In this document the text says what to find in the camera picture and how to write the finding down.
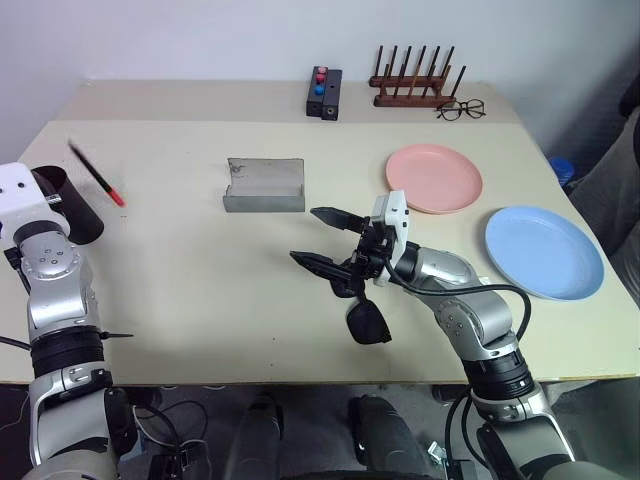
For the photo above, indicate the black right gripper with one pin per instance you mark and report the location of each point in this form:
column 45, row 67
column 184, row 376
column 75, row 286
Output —
column 370, row 250

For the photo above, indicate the black sunglasses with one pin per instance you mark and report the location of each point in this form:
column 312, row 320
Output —
column 367, row 322

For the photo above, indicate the black marker with red cap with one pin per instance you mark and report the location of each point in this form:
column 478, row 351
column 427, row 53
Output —
column 102, row 184

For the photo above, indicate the dark brown cup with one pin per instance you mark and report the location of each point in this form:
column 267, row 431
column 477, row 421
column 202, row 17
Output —
column 80, row 215

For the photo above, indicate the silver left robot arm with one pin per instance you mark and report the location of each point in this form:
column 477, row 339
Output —
column 55, row 295

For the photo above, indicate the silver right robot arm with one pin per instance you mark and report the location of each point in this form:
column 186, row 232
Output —
column 480, row 320

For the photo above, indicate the grey open glasses case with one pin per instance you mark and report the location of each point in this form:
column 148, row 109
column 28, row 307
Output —
column 265, row 187

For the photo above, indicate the pink plate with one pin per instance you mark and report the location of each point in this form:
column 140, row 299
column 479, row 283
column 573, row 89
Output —
column 435, row 175

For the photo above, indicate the plain black box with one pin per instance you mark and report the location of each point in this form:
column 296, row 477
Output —
column 331, row 102

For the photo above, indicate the black box with coloured buttons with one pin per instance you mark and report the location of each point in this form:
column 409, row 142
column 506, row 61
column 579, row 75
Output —
column 315, row 102

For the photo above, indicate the brown wooden peg rack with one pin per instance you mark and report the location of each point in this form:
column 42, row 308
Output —
column 400, row 100

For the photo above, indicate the black framed eyeglasses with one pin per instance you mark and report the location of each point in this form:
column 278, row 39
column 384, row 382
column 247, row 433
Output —
column 463, row 106

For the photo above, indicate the dark rounded shape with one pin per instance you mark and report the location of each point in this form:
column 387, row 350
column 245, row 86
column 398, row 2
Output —
column 385, row 435

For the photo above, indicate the blue plate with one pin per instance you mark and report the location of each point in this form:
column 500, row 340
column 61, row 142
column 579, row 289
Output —
column 542, row 250

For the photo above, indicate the bystander in grey clothes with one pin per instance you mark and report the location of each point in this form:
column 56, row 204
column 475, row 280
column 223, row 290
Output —
column 615, row 175

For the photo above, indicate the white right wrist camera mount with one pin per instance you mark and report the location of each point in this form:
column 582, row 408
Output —
column 395, row 220

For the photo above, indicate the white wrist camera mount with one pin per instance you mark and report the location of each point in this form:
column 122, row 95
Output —
column 395, row 220
column 20, row 195

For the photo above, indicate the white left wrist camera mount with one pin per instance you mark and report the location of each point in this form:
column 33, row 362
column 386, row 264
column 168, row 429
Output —
column 20, row 195

